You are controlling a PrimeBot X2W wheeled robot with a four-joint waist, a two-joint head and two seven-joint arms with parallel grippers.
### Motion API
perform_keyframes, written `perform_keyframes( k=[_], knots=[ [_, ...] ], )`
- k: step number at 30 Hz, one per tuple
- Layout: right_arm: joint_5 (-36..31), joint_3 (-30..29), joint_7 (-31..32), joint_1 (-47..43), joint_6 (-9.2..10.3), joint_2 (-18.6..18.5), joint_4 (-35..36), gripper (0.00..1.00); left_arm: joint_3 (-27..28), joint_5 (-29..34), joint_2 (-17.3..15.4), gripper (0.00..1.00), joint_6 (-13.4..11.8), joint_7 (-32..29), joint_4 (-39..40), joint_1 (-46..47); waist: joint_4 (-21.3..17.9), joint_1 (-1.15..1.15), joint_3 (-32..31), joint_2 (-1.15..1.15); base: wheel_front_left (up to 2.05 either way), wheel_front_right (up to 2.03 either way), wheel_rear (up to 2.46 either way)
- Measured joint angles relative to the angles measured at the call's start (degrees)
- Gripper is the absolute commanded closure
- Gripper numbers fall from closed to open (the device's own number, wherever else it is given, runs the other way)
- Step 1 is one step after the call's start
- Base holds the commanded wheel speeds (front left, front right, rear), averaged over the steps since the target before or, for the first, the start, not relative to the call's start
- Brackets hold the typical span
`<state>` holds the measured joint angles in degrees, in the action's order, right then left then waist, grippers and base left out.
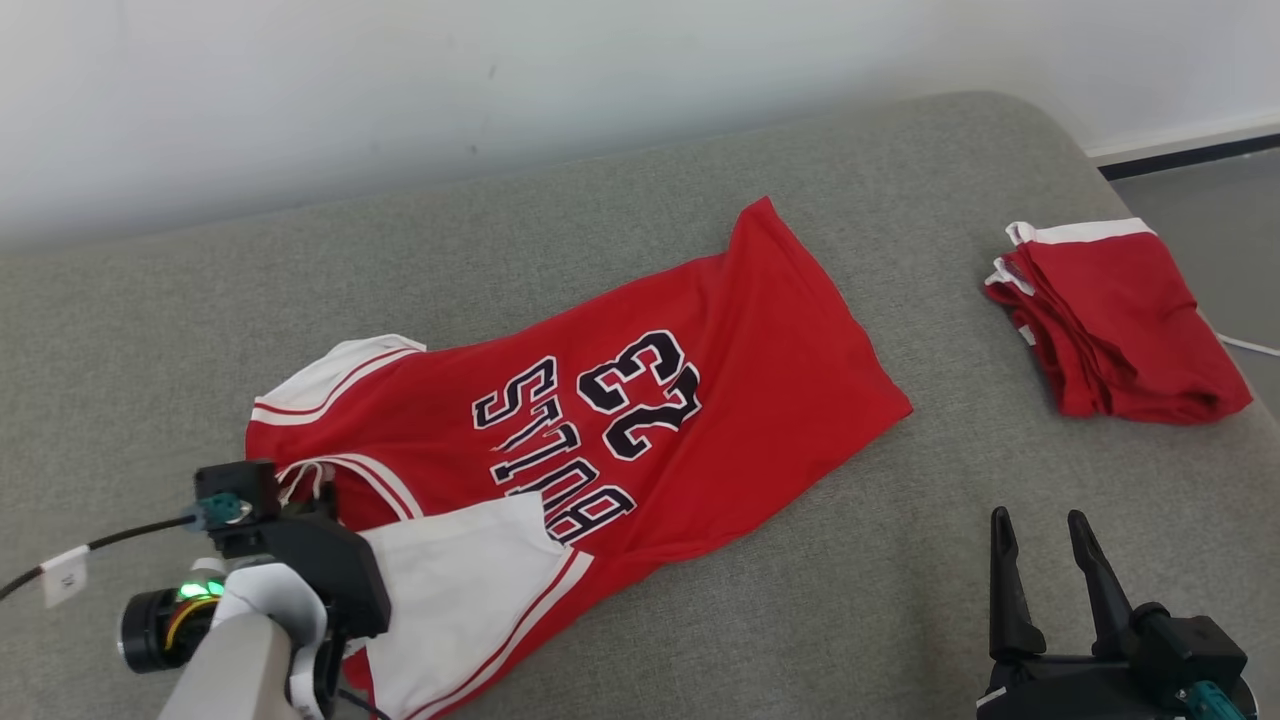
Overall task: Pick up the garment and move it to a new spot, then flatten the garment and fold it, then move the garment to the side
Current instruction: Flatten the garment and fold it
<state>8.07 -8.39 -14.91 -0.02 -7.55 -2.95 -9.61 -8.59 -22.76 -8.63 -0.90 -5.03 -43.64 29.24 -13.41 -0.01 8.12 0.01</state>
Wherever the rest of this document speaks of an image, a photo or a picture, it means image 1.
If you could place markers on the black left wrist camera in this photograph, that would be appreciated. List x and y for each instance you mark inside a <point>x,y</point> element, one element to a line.
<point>245,485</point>

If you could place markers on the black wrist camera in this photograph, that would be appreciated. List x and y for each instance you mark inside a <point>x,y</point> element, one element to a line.
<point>245,485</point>
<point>1195,645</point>

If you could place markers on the grey fabric sofa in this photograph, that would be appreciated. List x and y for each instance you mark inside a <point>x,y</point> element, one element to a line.
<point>500,250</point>

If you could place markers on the red basketball jersey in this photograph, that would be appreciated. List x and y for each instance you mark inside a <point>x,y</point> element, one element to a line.
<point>750,380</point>

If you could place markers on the white black baseboard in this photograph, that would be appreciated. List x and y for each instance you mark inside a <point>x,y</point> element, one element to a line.
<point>1190,150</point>

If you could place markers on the red shorts white waistband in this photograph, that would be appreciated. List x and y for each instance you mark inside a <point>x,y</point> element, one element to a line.
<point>1120,320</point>

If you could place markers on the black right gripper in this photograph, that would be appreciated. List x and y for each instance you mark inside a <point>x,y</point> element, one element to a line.
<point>1070,690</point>

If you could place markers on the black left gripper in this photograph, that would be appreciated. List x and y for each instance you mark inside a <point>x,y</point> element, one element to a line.
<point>335,570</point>

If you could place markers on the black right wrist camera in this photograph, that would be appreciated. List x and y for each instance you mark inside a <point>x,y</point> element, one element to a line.
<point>1195,645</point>

